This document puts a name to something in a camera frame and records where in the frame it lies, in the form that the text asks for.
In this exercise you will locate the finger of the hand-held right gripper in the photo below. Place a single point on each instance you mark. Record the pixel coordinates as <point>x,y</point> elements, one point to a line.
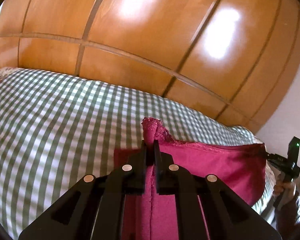
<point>276,158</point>

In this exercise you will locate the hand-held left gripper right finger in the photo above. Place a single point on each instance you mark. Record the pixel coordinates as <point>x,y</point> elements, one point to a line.
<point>158,160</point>

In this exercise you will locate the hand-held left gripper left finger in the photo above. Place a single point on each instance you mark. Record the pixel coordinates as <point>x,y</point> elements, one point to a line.
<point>141,160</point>

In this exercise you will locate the dark red garment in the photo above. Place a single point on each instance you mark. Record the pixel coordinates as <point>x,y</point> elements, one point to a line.
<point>230,170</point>

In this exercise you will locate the person's right forearm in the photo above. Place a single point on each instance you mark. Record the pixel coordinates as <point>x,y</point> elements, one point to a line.
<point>290,212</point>

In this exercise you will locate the person's right hand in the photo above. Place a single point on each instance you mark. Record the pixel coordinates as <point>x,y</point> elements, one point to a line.
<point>288,188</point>

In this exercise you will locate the green checked blanket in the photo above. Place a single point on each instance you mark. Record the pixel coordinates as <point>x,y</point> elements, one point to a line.
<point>52,120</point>

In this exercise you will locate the wooden panelled wardrobe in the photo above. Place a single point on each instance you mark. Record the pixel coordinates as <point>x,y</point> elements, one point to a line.
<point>152,30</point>

